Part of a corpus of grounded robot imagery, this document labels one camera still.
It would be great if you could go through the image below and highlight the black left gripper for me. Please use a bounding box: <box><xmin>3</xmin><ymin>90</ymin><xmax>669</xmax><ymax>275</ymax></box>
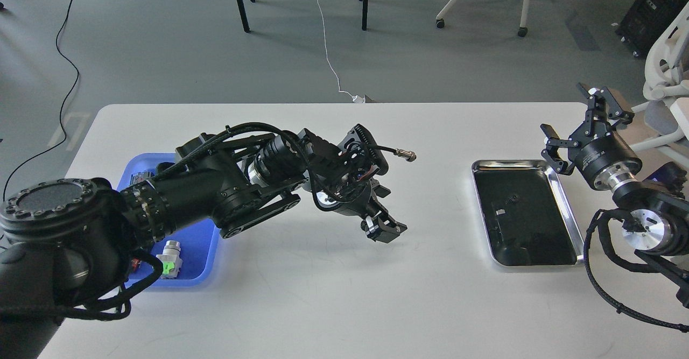
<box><xmin>317</xmin><ymin>179</ymin><xmax>408</xmax><ymax>242</ymax></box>

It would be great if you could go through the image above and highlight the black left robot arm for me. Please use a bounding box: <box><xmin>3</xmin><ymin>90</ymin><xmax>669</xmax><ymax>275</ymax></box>
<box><xmin>1</xmin><ymin>123</ymin><xmax>416</xmax><ymax>358</ymax></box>

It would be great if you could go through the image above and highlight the black equipment case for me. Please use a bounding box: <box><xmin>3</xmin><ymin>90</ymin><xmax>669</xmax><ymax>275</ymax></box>
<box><xmin>615</xmin><ymin>0</ymin><xmax>687</xmax><ymax>58</ymax></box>

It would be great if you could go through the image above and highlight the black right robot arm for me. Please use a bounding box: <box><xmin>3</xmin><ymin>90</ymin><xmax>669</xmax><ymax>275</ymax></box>
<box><xmin>540</xmin><ymin>83</ymin><xmax>688</xmax><ymax>333</ymax></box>

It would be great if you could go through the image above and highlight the silver metal tray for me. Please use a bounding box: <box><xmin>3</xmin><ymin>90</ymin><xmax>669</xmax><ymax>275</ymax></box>
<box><xmin>472</xmin><ymin>159</ymin><xmax>583</xmax><ymax>268</ymax></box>

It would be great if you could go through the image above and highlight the black floor cable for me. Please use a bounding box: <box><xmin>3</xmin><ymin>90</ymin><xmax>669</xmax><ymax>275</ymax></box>
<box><xmin>0</xmin><ymin>0</ymin><xmax>124</xmax><ymax>203</ymax></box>

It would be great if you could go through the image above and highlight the yellow push button switch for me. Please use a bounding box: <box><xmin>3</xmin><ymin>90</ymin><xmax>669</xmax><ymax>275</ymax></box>
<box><xmin>130</xmin><ymin>168</ymin><xmax>155</xmax><ymax>185</ymax></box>

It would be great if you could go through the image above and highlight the blue plastic tray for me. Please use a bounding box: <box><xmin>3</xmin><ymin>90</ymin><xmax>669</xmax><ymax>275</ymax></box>
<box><xmin>116</xmin><ymin>152</ymin><xmax>220</xmax><ymax>289</ymax></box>

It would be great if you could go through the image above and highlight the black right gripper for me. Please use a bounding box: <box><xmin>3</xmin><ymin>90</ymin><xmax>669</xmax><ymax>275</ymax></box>
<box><xmin>540</xmin><ymin>83</ymin><xmax>642</xmax><ymax>190</ymax></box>

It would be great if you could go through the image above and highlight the green silver indicator switch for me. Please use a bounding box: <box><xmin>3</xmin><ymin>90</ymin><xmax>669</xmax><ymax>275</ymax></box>
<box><xmin>157</xmin><ymin>240</ymin><xmax>183</xmax><ymax>279</ymax></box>

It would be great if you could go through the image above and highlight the black red push button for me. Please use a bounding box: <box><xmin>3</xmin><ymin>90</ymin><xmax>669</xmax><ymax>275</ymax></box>
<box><xmin>130</xmin><ymin>258</ymin><xmax>141</xmax><ymax>273</ymax></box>

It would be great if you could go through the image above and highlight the white office chair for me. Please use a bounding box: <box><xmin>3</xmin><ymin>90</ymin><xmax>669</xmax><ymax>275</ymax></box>
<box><xmin>630</xmin><ymin>4</ymin><xmax>688</xmax><ymax>168</ymax></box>

